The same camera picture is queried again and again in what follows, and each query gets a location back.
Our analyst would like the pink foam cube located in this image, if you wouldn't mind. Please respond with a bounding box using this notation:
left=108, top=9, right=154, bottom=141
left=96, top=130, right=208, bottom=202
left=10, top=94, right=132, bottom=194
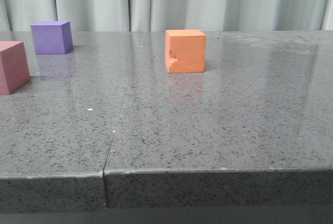
left=1, top=41, right=30, bottom=95

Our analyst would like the pale grey curtain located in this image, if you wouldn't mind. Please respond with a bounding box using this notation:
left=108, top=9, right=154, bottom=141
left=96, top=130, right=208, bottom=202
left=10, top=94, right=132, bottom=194
left=1, top=0, right=332, bottom=32

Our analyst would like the purple foam cube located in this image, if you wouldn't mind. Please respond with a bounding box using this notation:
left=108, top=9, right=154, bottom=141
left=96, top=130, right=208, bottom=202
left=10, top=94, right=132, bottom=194
left=31, top=21, right=73, bottom=55

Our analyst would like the orange foam cube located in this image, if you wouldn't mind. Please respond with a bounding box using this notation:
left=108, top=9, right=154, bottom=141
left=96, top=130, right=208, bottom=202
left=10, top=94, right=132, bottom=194
left=165, top=30, right=206, bottom=73

